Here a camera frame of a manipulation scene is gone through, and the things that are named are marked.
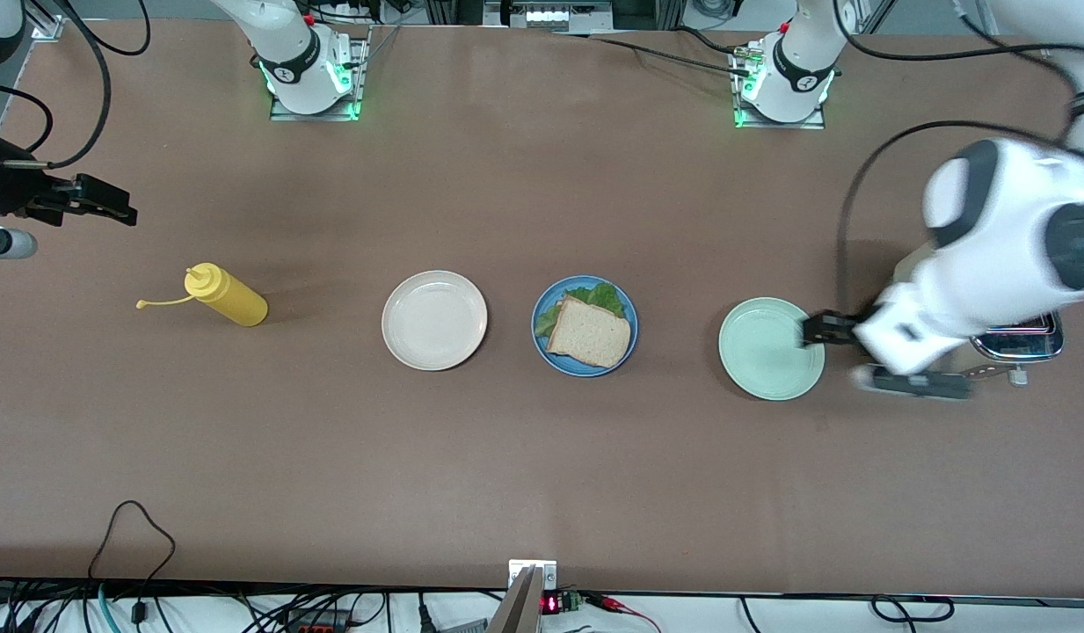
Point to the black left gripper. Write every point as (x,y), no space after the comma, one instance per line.
(830,329)

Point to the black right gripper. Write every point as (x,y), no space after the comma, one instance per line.
(7,191)

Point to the yellow squeeze bottle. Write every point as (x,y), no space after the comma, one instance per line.
(234,303)

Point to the green lettuce leaf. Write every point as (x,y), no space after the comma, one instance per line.
(605,294)

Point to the toasted bread slice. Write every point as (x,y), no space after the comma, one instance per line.
(590,332)

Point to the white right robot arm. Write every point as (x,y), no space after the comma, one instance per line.
(295,53)

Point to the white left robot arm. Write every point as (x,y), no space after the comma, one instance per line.
(1007,229)

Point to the pale green plate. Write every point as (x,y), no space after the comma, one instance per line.
(766,352)

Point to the blue plate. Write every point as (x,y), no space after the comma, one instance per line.
(585,371)

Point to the white plate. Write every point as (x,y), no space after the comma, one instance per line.
(434,320)

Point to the beige chrome toaster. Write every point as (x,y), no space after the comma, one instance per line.
(1021,343)

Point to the red clip leads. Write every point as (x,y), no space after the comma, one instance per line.
(616,604)

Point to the red digit display module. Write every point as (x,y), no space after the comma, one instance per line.
(561,603)

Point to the lit electronics unit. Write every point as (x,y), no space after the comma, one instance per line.
(549,14)

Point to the aluminium frame post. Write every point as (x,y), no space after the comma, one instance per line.
(45,25)

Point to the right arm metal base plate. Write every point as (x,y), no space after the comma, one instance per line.
(282,110)

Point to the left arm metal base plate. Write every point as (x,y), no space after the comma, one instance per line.
(814,123)

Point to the aluminium camera mount post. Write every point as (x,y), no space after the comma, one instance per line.
(520,598)

